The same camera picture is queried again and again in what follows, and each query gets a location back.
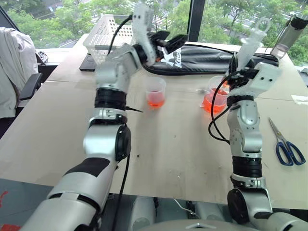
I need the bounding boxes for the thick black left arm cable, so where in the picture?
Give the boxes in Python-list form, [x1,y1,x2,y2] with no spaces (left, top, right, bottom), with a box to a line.
[112,122,132,231]

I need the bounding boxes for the clear plastic syringe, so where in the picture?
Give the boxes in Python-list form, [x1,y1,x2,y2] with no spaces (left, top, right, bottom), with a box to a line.
[237,18,271,73]

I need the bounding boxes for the thin white cable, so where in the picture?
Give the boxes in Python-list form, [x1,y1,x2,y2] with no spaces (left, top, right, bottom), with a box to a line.
[173,198,200,219]

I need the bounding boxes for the black window frame post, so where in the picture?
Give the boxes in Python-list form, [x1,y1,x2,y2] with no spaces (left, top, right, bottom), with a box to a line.
[187,0,207,43]

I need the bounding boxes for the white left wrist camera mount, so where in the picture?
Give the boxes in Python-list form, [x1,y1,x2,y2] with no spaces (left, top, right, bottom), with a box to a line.
[131,3,157,65]

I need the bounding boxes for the grey robot torso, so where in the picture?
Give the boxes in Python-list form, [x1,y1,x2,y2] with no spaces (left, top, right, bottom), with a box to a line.
[144,218,244,231]

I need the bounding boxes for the blue handled scissors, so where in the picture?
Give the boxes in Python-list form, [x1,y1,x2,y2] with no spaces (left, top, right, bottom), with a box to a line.
[268,117,306,166]

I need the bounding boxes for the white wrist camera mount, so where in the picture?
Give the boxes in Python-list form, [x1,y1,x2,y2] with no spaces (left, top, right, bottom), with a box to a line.
[131,3,157,65]
[228,62,282,99]

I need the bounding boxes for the grey rounded shape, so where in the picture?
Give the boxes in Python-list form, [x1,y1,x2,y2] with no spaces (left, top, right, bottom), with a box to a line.
[131,196,157,231]

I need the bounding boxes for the clear bottle with black cap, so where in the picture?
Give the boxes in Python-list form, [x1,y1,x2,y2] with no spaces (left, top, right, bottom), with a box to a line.
[264,13,306,59]

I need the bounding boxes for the small clear cup red liquid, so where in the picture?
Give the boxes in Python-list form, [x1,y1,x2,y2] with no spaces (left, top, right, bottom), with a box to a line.
[146,77,167,109]

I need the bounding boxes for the large clear cup red liquid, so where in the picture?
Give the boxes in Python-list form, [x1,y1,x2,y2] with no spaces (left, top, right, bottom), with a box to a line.
[201,76,229,114]

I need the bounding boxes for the white perforated plastic basket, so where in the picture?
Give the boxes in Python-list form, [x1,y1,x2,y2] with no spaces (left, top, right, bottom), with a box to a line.
[83,13,135,67]

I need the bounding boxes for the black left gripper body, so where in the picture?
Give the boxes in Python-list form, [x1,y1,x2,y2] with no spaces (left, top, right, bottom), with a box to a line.
[149,32,169,63]

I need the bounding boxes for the black office chair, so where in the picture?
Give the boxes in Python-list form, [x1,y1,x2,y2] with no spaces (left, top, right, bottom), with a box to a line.
[18,50,49,102]

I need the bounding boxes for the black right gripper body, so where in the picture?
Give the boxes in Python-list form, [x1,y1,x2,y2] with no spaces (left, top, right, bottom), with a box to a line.
[227,69,259,87]

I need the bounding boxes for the black bag with white print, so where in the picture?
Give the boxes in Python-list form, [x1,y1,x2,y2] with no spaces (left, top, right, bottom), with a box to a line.
[143,42,280,75]

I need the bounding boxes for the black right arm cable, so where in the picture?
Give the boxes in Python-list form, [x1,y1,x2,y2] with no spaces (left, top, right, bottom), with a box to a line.
[208,74,233,145]

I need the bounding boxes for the thin black left wrist cable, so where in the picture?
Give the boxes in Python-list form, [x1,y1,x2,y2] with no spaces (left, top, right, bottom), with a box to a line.
[107,14,133,56]

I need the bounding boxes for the white paper strip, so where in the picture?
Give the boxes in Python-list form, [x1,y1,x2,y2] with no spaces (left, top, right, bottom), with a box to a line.
[291,94,308,106]

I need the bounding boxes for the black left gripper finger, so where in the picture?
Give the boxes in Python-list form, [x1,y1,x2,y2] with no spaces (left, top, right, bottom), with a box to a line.
[165,34,189,54]
[154,31,170,42]

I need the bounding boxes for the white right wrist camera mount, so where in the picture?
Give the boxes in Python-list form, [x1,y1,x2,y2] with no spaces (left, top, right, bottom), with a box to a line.
[228,62,282,99]

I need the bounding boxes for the grey jacket on chair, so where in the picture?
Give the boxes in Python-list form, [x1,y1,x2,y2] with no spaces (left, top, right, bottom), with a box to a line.
[0,26,39,118]

